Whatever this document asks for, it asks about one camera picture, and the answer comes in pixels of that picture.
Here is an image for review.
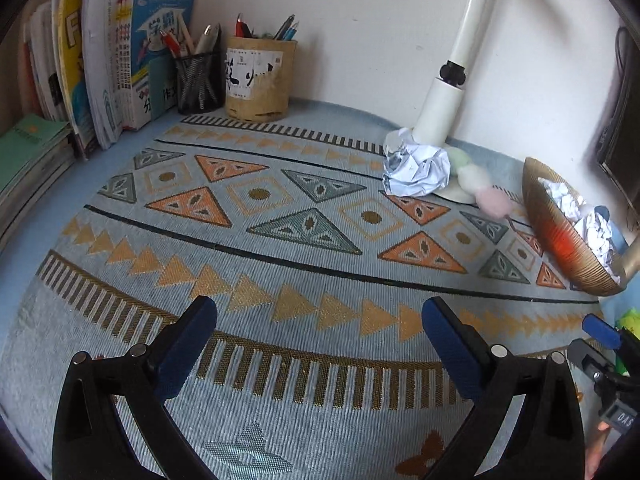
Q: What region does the blue cover book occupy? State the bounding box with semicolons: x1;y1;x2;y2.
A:
116;0;194;130

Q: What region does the white desk lamp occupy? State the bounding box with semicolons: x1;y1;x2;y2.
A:
410;0;501;206

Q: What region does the tan cylindrical pen holder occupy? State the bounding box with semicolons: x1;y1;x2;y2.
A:
224;14;298;124

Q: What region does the paper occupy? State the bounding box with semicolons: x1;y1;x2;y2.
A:
574;204;620;284

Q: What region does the person's right hand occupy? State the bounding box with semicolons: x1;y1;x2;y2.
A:
584;422;611;480

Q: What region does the black mesh pen holder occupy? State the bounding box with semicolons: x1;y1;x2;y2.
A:
160;24;224;115

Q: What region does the yellow cover book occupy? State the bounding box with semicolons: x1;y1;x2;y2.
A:
52;0;98;159

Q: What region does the gold ribbed bowl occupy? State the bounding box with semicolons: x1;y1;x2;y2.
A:
522;157;624;297

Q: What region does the paper ball back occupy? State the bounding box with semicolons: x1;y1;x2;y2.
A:
383;128;451;197

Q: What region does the tall white workbook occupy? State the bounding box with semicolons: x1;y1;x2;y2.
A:
81;0;131;150

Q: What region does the patterned blue woven mat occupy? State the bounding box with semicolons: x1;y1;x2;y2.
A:
1;104;601;479

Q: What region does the green plastic package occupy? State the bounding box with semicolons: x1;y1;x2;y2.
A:
615;309;640;376

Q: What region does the green notebook stack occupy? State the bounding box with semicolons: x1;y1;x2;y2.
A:
1;114;75;249

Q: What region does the dark monitor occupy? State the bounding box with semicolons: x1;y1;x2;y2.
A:
596;27;639;219

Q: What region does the paper ball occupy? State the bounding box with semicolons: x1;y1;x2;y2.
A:
383;128;451;197
538;177;588;224

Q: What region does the crumpled paper ball in bowl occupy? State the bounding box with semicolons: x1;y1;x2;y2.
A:
538;177;588;224

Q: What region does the pastel dango plush skewer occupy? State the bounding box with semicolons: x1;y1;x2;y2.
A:
442;144;513;220

